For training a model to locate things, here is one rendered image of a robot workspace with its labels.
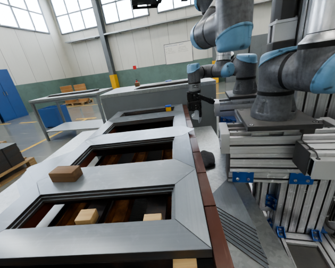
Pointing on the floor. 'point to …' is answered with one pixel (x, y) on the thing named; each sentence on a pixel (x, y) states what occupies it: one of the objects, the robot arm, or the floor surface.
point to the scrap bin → (53, 115)
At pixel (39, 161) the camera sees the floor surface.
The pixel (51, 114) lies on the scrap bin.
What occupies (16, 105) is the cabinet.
